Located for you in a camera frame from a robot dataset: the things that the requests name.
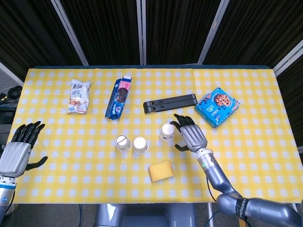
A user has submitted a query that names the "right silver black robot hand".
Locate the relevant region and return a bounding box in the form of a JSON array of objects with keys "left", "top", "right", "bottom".
[{"left": 169, "top": 113, "right": 209, "bottom": 153}]

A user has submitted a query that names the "blue chocolate chip cookie box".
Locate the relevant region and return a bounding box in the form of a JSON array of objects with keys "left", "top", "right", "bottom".
[{"left": 194, "top": 87, "right": 241, "bottom": 130}]

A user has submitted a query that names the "black cable bundle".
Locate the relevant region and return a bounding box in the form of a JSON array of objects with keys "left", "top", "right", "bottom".
[{"left": 0, "top": 85, "right": 23, "bottom": 102}]

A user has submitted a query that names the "white snack bag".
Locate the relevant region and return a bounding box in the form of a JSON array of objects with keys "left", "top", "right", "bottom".
[{"left": 66, "top": 79, "right": 92, "bottom": 114}]

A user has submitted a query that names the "yellow sponge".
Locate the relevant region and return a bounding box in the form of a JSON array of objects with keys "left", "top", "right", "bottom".
[{"left": 148, "top": 159, "right": 175, "bottom": 183}]

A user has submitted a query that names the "white table leg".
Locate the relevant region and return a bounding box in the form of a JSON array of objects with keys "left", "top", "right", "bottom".
[{"left": 207, "top": 202, "right": 214, "bottom": 227}]

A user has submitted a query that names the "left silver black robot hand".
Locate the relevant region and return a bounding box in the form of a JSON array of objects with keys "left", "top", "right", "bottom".
[{"left": 0, "top": 121, "right": 48, "bottom": 178}]

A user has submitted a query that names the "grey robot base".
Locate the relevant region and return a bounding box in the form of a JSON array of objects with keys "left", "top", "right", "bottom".
[{"left": 94, "top": 203, "right": 197, "bottom": 227}]

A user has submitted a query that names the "yellow white checked tablecloth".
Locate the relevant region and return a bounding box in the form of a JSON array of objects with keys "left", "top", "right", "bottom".
[{"left": 3, "top": 68, "right": 303, "bottom": 204}]

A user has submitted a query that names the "white paper cup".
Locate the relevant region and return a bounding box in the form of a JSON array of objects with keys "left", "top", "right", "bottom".
[
  {"left": 159, "top": 122, "right": 176, "bottom": 142},
  {"left": 132, "top": 136, "right": 149, "bottom": 155}
]

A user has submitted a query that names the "white partition frame post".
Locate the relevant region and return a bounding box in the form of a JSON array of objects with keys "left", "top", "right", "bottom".
[
  {"left": 50, "top": 0, "right": 89, "bottom": 66},
  {"left": 197, "top": 0, "right": 232, "bottom": 65},
  {"left": 136, "top": 0, "right": 147, "bottom": 66},
  {"left": 0, "top": 61, "right": 24, "bottom": 87},
  {"left": 273, "top": 39, "right": 303, "bottom": 76}
]

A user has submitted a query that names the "black folded stand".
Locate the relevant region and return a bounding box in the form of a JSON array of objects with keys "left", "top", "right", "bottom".
[{"left": 143, "top": 93, "right": 198, "bottom": 115}]

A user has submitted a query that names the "blue sandwich cookie box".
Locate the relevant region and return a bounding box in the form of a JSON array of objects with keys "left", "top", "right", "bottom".
[{"left": 105, "top": 75, "right": 133, "bottom": 120}]

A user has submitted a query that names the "white paper cup slash mark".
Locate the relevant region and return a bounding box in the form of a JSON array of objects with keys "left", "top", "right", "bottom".
[{"left": 115, "top": 134, "right": 132, "bottom": 153}]

